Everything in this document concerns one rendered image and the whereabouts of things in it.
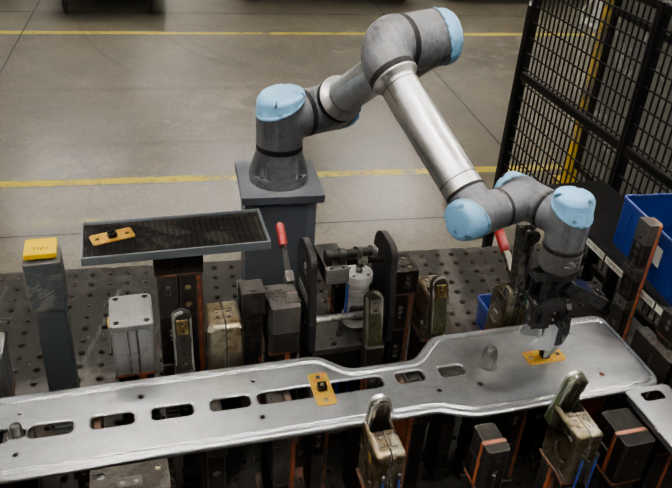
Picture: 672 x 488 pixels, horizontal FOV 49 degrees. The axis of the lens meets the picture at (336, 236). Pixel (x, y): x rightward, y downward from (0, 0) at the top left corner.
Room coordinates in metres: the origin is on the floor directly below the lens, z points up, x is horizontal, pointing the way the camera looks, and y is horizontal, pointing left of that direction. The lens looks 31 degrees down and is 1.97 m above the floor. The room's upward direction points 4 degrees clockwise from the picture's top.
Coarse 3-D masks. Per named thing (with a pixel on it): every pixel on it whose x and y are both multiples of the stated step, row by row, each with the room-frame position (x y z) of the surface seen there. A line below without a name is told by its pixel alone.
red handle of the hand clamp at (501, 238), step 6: (498, 234) 1.41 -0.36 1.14; (504, 234) 1.41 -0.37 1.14; (498, 240) 1.40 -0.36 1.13; (504, 240) 1.39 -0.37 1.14; (504, 246) 1.38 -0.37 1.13; (504, 252) 1.37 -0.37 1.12; (504, 258) 1.37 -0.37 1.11; (510, 258) 1.36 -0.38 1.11; (510, 264) 1.35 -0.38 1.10; (510, 270) 1.34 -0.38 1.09; (516, 294) 1.30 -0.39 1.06
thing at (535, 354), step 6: (558, 348) 1.20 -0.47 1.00; (522, 354) 1.17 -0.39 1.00; (528, 354) 1.17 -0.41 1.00; (534, 354) 1.17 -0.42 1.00; (540, 354) 1.17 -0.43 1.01; (552, 354) 1.18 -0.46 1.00; (528, 360) 1.15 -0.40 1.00; (534, 360) 1.15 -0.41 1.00; (540, 360) 1.16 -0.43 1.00; (546, 360) 1.16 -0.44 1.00; (552, 360) 1.16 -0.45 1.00; (558, 360) 1.16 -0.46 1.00
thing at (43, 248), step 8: (32, 240) 1.22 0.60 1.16; (40, 240) 1.22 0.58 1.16; (48, 240) 1.23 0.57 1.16; (56, 240) 1.23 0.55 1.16; (24, 248) 1.19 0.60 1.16; (32, 248) 1.19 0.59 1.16; (40, 248) 1.20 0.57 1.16; (48, 248) 1.20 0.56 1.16; (56, 248) 1.20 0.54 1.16; (24, 256) 1.17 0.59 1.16; (32, 256) 1.17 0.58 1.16; (40, 256) 1.18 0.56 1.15; (48, 256) 1.18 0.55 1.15
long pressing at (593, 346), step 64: (576, 320) 1.30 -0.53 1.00; (128, 384) 1.00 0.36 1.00; (192, 384) 1.02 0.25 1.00; (256, 384) 1.03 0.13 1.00; (384, 384) 1.06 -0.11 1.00; (448, 384) 1.07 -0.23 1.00; (512, 384) 1.08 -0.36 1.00; (640, 384) 1.11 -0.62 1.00; (0, 448) 0.84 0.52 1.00; (64, 448) 0.85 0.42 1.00; (128, 448) 0.86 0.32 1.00; (192, 448) 0.87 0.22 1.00
